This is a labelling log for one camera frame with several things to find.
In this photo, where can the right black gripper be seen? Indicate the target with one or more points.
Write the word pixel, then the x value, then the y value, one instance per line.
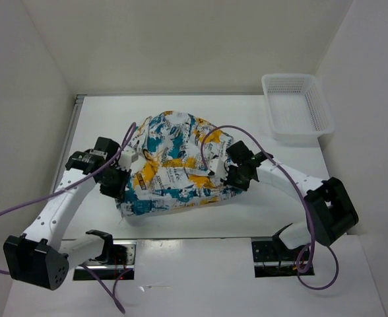
pixel 243 186

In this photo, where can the white plastic mesh basket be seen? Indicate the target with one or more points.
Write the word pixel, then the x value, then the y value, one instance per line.
pixel 297 108

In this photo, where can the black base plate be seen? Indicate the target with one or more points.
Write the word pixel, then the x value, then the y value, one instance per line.
pixel 269 263
pixel 120 266

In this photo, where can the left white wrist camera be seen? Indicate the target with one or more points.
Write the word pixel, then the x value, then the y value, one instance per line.
pixel 127 158

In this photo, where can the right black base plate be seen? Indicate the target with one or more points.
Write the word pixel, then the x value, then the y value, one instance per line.
pixel 269 263

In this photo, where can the colourful printed shorts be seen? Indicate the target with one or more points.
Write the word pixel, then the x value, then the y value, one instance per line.
pixel 175 148

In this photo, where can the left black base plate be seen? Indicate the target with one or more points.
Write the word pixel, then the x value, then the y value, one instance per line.
pixel 120 266

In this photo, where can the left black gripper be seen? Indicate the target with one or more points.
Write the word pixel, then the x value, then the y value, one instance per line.
pixel 117 192

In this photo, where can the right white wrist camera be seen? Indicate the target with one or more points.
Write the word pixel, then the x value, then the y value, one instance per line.
pixel 217 167

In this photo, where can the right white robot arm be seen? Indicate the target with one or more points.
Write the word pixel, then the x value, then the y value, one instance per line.
pixel 329 210

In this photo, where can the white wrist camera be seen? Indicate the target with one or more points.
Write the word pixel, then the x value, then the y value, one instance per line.
pixel 217 167
pixel 127 158

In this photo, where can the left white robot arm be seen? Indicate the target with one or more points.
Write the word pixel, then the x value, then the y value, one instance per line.
pixel 37 256

